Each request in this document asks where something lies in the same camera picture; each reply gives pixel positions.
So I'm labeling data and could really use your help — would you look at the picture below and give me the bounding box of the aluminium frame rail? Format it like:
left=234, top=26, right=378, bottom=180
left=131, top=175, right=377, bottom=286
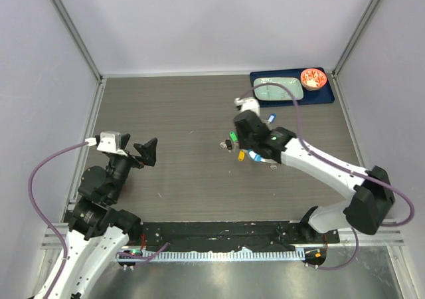
left=27, top=76, right=107, bottom=252

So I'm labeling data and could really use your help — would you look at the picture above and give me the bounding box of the red patterned bowl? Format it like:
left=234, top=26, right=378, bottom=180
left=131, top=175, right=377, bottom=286
left=300, top=68, right=327, bottom=91

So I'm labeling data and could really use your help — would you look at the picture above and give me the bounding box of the white slotted cable duct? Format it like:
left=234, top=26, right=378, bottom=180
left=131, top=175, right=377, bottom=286
left=116, top=248, right=305, bottom=262

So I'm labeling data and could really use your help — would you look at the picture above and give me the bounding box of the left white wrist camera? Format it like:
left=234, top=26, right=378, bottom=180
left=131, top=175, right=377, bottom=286
left=97, top=131, right=128, bottom=156

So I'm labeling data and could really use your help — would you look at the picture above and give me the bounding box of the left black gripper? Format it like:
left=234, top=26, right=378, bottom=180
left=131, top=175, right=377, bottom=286
left=108, top=134, right=157, bottom=201

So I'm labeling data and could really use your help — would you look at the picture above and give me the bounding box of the yellow tagged key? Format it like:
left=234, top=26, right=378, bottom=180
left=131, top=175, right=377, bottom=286
left=238, top=149, right=246, bottom=161

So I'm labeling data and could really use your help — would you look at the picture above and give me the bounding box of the blue tagged key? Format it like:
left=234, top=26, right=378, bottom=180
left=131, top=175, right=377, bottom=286
left=266, top=114, right=276, bottom=124

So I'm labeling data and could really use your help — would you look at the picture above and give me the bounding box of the green tagged key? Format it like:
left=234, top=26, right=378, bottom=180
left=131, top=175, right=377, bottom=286
left=229, top=132, right=239, bottom=146

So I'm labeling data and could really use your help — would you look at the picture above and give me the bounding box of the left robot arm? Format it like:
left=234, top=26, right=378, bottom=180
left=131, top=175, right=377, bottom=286
left=27, top=131, right=158, bottom=298

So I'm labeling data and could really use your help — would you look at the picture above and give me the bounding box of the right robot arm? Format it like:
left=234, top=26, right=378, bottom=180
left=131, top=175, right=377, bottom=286
left=233, top=110, right=395, bottom=243

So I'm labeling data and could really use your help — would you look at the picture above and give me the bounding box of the metal keyring holder blue handle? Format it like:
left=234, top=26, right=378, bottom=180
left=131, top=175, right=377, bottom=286
left=246, top=149, right=268, bottom=163

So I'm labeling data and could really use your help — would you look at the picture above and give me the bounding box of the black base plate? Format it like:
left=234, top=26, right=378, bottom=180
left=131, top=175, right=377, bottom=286
left=117, top=221, right=340, bottom=266

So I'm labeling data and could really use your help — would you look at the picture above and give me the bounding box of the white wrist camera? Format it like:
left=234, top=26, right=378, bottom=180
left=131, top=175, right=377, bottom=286
left=97, top=131, right=128, bottom=156
left=234, top=97, right=260, bottom=116

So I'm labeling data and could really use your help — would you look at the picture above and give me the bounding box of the light green rectangular plate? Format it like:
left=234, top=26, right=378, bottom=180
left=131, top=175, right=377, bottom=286
left=253, top=77, right=303, bottom=102

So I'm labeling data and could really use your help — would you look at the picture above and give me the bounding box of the black tagged key bunch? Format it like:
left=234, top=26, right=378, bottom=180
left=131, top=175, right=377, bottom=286
left=220, top=139, right=233, bottom=151

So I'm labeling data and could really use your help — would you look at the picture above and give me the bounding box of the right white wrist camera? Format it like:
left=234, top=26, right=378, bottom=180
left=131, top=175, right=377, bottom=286
left=234, top=97, right=260, bottom=116

